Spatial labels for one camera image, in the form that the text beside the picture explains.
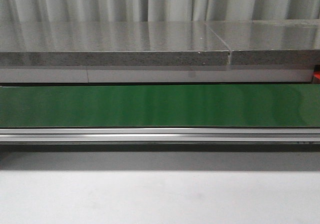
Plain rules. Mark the grey granite slab left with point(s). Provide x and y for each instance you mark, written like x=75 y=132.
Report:
x=100 y=43

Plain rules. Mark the grey granite slab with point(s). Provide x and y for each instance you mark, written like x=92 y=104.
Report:
x=100 y=43
x=271 y=42

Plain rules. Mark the green conveyor belt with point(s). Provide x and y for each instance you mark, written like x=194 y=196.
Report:
x=207 y=105

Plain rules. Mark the grey granite slab right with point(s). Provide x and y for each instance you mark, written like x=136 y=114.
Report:
x=271 y=42

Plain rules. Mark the red plastic tray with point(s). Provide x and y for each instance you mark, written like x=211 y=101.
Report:
x=316 y=77

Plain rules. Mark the grey curtain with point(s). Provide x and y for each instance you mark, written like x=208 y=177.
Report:
x=157 y=10

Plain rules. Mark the aluminium conveyor frame rail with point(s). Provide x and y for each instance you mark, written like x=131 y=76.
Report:
x=160 y=135

